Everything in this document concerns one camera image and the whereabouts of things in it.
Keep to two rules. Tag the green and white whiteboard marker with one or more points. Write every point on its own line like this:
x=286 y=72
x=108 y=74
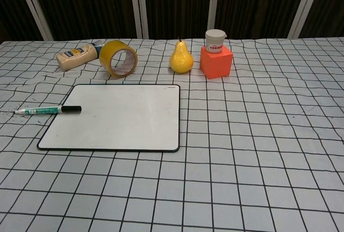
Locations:
x=45 y=110

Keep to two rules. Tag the yellow pear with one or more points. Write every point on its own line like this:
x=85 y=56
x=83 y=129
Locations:
x=181 y=60

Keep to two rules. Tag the orange cube block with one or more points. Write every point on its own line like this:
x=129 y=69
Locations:
x=216 y=64

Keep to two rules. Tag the white checkered tablecloth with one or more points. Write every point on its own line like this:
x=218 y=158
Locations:
x=215 y=148

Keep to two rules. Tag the small white jar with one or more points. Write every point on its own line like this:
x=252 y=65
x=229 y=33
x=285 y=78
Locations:
x=214 y=41

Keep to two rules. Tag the yellow packing tape roll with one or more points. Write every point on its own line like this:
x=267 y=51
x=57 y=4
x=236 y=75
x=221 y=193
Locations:
x=113 y=54

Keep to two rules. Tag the mayonnaise squeeze bottle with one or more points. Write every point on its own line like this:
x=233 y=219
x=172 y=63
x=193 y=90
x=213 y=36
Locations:
x=76 y=56

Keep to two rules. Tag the white dry-erase board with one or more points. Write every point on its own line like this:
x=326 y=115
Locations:
x=121 y=119

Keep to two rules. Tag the white partition frame post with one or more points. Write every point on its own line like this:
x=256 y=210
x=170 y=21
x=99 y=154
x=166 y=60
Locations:
x=213 y=1
x=302 y=6
x=35 y=6
x=139 y=6

